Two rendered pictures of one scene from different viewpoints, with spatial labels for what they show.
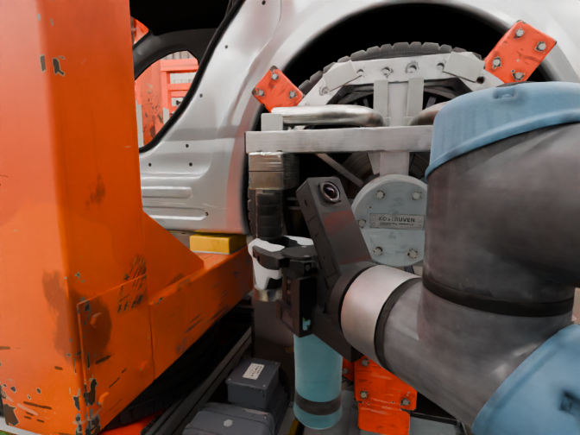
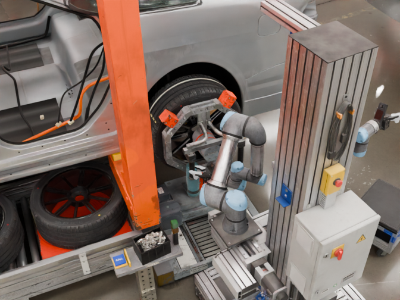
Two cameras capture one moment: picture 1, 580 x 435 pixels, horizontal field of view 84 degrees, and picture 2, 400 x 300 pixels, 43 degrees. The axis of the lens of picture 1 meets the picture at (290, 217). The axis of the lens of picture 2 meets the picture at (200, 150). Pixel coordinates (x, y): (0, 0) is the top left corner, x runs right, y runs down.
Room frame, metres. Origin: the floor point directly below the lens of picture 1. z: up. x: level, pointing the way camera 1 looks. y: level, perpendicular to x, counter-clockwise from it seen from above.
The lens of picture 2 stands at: (-1.46, 1.40, 3.00)
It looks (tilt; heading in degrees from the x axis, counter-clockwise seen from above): 41 degrees down; 323
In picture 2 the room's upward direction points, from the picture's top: 1 degrees counter-clockwise
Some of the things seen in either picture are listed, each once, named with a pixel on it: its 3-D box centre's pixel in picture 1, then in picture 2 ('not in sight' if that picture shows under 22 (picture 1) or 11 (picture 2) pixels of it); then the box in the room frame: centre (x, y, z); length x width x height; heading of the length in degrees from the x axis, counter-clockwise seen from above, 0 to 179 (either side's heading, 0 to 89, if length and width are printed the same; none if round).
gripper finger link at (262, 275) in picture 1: (261, 266); (195, 175); (0.40, 0.04, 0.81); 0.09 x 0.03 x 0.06; 39
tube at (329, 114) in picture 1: (334, 103); (194, 130); (0.53, -0.07, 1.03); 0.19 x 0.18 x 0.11; 165
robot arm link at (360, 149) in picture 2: not in sight; (358, 145); (-0.25, -0.65, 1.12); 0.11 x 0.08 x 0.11; 5
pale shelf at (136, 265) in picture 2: not in sight; (146, 255); (0.33, 0.48, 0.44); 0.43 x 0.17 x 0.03; 75
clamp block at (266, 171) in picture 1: (275, 170); (189, 154); (0.47, 0.02, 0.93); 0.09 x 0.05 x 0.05; 165
